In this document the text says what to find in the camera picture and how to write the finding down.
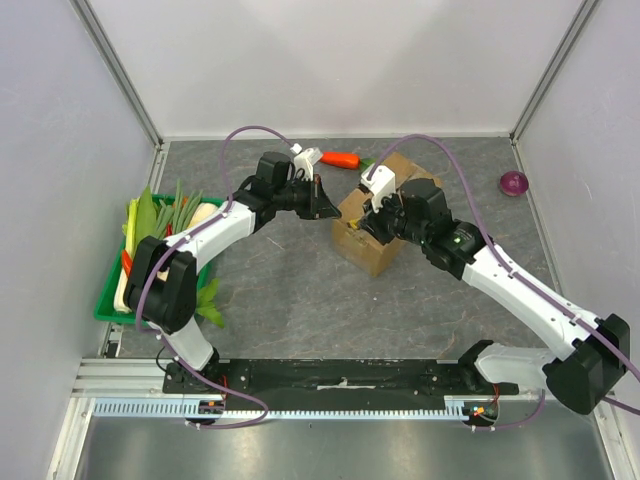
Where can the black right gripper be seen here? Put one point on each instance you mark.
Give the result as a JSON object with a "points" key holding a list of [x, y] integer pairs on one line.
{"points": [[376, 226]]}

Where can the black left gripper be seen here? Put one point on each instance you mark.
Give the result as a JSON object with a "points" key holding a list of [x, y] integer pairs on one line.
{"points": [[318, 204]]}

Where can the brown cardboard express box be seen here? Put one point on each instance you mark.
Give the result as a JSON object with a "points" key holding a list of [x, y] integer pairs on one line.
{"points": [[355, 234]]}

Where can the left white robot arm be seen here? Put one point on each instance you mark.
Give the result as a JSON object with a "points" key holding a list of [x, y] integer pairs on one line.
{"points": [[162, 285]]}

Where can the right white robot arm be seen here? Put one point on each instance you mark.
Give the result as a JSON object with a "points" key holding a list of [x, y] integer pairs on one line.
{"points": [[583, 356]]}

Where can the orange toy carrot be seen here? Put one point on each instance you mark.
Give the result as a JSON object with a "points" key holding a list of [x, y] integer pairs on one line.
{"points": [[343, 160]]}

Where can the green carrot leaves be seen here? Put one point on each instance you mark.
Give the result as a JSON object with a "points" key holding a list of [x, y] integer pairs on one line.
{"points": [[366, 163]]}

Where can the purple red onion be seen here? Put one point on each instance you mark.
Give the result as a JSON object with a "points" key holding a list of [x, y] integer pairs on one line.
{"points": [[514, 183]]}

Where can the green beans bunch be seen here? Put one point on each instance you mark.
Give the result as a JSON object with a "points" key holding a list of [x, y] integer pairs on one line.
{"points": [[174, 215]]}

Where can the green leaf beside tray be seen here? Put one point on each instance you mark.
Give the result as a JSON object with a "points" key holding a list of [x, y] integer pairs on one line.
{"points": [[205, 306]]}

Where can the green leafy vegetable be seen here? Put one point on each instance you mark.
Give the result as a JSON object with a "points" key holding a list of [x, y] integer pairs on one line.
{"points": [[140, 221]]}

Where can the red chili pepper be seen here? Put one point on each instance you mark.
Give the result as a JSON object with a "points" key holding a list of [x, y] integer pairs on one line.
{"points": [[126, 262]]}

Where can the green vegetable tray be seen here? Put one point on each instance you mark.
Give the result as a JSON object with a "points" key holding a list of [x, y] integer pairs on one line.
{"points": [[110, 306]]}

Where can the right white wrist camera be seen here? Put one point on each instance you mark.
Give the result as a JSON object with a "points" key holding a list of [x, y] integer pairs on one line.
{"points": [[380, 182]]}

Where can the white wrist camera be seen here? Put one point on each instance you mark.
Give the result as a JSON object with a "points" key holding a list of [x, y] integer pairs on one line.
{"points": [[380, 182], [304, 161]]}

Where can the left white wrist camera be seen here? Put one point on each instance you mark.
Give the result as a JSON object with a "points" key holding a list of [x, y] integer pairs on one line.
{"points": [[304, 161]]}

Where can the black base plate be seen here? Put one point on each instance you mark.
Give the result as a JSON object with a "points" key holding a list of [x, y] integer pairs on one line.
{"points": [[258, 376]]}

